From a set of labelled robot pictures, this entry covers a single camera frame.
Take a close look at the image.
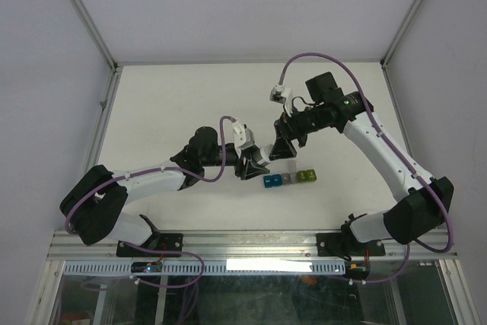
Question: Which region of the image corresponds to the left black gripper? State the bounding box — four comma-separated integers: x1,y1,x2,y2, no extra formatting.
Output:
202,145,269,179

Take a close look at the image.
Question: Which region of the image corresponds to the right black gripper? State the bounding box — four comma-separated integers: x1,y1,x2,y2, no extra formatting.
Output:
269,104,327,161

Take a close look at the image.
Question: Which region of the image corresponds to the multicolour weekly pill organizer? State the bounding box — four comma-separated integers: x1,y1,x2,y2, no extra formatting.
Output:
262,160,317,189

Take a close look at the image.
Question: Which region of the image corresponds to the white blue pill bottle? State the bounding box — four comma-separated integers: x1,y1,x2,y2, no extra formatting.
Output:
253,144,273,166

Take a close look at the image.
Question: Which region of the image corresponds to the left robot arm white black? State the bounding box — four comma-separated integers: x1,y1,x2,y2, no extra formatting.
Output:
59,122,272,256

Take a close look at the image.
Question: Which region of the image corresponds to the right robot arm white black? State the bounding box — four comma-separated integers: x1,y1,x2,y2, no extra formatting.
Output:
269,72,454,258

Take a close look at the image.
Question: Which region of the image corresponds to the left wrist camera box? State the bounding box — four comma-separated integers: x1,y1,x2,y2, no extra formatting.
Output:
232,119,255,150

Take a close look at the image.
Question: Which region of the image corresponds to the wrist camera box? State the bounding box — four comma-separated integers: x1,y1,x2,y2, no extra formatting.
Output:
232,119,255,150
269,84,293,116

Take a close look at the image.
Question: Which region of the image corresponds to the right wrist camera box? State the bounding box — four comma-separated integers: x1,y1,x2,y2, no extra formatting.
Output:
269,84,293,116

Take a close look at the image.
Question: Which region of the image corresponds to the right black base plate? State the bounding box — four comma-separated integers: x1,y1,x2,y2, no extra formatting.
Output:
316,232,386,261

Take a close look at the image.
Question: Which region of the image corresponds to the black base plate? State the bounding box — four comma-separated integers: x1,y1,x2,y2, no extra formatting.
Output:
116,233,183,257
316,232,386,261

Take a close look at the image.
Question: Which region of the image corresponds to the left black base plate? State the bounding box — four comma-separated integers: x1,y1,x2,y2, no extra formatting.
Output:
116,233,183,257

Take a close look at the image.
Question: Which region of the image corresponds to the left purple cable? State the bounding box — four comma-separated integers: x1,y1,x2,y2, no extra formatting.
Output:
64,114,239,292

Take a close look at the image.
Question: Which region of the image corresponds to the purple cable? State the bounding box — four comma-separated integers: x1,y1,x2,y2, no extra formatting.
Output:
275,52,457,286
64,114,239,292

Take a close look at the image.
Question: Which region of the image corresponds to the white slotted cable duct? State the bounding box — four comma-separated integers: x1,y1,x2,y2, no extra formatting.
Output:
63,259,345,277

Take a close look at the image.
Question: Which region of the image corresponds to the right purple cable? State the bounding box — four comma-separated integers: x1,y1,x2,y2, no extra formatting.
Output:
275,52,457,286

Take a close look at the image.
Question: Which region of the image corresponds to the aluminium mounting rail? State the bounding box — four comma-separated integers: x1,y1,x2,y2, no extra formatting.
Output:
47,229,458,261

